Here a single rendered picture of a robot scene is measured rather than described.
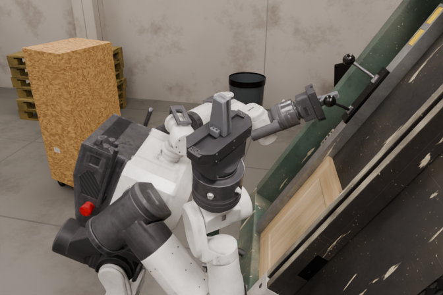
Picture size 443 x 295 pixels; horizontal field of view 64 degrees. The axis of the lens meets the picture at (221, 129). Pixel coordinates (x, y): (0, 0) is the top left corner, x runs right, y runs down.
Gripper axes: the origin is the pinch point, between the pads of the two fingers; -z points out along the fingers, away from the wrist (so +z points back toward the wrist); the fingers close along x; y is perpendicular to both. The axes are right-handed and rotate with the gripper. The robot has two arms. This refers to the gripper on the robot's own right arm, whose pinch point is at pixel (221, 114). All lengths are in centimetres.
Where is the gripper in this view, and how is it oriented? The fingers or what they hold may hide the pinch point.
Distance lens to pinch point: 52.1
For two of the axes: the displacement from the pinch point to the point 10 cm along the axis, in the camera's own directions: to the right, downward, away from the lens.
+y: 7.6, 4.5, -4.7
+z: -0.5, 7.6, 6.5
